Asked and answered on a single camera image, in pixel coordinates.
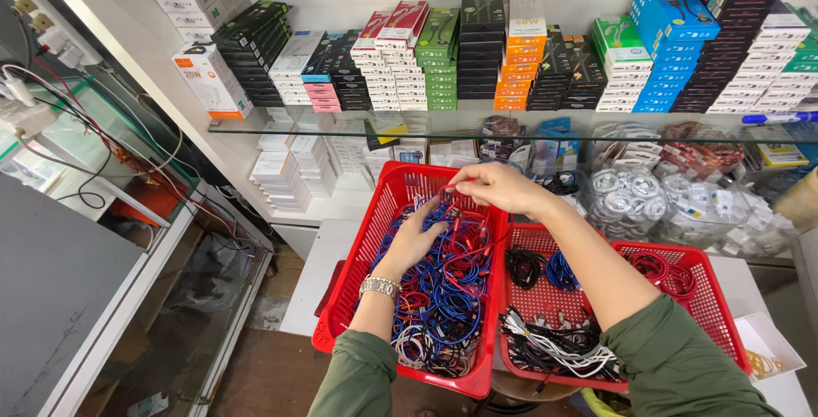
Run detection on silver metal wristwatch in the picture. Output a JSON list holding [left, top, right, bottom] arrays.
[[359, 275, 403, 303]]

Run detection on yellow label box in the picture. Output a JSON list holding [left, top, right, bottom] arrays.
[[755, 141, 811, 169]]

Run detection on white orange charger box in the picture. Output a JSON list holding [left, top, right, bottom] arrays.
[[170, 43, 254, 121]]

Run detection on large red plastic basket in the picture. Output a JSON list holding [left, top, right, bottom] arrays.
[[312, 161, 510, 400]]

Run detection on bags of white coiled cables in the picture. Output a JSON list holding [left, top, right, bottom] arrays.
[[583, 122, 796, 259]]

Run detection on stack of white red boxes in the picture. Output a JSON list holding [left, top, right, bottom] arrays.
[[350, 0, 430, 112]]

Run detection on white plug adapter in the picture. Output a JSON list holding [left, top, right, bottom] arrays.
[[0, 64, 38, 109]]

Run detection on heap of white black cables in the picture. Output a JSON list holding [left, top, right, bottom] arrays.
[[500, 305, 622, 385]]

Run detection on heap of mixed accessory packets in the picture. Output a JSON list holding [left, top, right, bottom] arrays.
[[363, 113, 590, 196]]

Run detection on brown cardboard roll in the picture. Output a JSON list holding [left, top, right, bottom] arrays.
[[770, 167, 818, 230]]

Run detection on glass display counter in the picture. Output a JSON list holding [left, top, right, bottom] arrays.
[[0, 72, 277, 417]]

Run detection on yellow green bin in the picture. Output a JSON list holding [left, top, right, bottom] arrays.
[[579, 387, 627, 417]]

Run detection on coiled black cable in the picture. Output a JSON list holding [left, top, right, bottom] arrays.
[[505, 247, 547, 290]]

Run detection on stack of white orange boxes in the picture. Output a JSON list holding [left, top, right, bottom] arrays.
[[155, 0, 251, 44]]

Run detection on stack of tall black boxes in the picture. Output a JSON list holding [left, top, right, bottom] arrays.
[[458, 0, 507, 101]]

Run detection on stack of black pink boxes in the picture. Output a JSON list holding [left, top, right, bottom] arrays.
[[668, 0, 778, 114]]

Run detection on person's left hand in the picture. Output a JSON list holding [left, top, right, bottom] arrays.
[[371, 196, 449, 284]]

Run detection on stack of black green boxes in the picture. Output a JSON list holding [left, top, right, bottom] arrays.
[[211, 0, 293, 109]]

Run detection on stacks of low white boxes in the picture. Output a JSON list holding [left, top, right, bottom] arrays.
[[248, 109, 374, 215]]

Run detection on white power strip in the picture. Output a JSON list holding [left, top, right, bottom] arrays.
[[9, 0, 89, 72]]

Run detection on coiled blue cable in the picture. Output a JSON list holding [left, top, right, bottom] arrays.
[[545, 251, 581, 293]]

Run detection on bundle of coiled red cables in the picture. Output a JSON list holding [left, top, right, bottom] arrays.
[[625, 252, 699, 299]]

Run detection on stack of white purple boxes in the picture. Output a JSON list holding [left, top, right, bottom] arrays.
[[706, 0, 814, 115]]

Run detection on red charging cable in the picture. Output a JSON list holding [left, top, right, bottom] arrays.
[[435, 177, 512, 296]]

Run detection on glass shelf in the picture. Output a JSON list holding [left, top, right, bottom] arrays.
[[207, 107, 818, 145]]

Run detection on person's right hand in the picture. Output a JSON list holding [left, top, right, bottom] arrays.
[[465, 161, 556, 220]]

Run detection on bag of red cables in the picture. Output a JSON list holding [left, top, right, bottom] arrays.
[[658, 121, 746, 174]]

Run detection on blue marker pen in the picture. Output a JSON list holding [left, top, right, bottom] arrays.
[[741, 111, 818, 126]]

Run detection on stack of small black boxes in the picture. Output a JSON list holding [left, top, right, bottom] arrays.
[[329, 29, 373, 112]]

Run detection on stack of black orange boxes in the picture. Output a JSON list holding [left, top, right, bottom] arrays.
[[526, 25, 608, 112]]

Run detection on stack of blue boxes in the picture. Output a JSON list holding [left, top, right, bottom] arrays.
[[629, 0, 722, 114]]

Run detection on heap of blue red cables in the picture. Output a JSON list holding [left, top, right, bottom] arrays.
[[354, 177, 496, 380]]

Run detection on tangle of wires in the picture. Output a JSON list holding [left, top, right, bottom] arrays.
[[0, 53, 276, 258]]

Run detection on round wooden stool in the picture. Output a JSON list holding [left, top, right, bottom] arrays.
[[472, 369, 584, 417]]

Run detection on white box with rubber bands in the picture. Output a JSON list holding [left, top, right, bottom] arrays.
[[734, 312, 808, 381]]

